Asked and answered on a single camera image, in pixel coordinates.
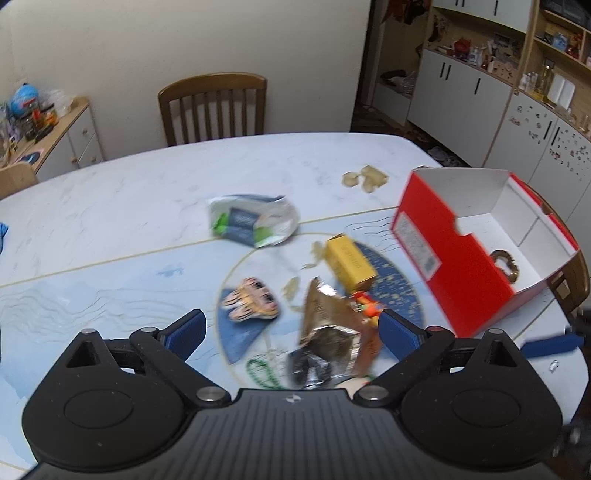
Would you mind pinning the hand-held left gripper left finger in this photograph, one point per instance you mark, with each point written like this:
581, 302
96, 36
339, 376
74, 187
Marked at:
187, 333

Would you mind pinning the large beige tape blob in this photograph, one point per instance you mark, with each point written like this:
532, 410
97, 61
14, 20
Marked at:
375, 177

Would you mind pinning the blue printed table mat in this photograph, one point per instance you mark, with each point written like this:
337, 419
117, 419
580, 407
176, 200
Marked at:
115, 286

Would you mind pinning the red ornament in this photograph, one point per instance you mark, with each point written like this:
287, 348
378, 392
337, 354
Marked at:
461, 46

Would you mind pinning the yellow small carton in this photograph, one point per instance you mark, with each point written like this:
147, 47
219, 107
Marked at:
349, 261

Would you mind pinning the white canister pair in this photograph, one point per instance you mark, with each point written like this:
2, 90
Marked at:
561, 91

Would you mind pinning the hanging clothes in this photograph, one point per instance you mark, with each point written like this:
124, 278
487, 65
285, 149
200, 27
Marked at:
408, 10

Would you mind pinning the orange small toy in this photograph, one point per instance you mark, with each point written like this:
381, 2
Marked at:
367, 308

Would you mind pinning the blue cloth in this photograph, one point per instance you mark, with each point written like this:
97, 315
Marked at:
2, 235

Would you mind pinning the gold foil packet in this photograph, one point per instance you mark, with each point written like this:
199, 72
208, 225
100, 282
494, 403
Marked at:
330, 318

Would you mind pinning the dark wooden curved chair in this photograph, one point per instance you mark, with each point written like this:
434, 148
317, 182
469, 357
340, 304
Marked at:
575, 277

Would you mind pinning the tall glass bottle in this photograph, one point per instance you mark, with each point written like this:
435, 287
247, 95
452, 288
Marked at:
545, 81

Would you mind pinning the red cardboard shoe box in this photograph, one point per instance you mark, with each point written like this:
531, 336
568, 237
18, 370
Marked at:
445, 272

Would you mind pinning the white drawer sideboard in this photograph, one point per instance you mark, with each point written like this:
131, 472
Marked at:
78, 138

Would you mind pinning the light wooden chair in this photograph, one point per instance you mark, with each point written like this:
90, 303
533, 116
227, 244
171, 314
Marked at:
16, 180

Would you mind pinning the small beige tape blob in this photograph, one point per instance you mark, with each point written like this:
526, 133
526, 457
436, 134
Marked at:
351, 180

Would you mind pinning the white wooden wall cabinet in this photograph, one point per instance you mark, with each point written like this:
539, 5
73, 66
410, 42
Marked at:
466, 87

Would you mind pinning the striped plush toy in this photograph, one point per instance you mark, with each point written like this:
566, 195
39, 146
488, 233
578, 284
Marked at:
251, 300

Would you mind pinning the row of shoes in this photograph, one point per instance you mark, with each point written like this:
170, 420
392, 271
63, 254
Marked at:
443, 156

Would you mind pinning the dark wooden slatted chair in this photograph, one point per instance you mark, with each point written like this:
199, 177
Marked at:
212, 90

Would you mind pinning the beige scrap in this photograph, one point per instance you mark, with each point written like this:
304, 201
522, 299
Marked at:
314, 251
291, 288

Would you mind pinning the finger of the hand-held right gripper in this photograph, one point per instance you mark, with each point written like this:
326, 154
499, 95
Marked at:
551, 345

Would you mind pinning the white green snack packet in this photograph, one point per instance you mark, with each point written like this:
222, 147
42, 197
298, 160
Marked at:
251, 221

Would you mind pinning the clutter of small things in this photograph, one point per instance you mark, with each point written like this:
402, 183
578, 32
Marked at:
32, 124

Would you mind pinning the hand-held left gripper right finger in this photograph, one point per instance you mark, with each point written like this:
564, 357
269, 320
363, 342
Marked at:
397, 333

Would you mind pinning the blue globe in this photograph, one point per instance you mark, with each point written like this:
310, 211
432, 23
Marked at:
24, 97

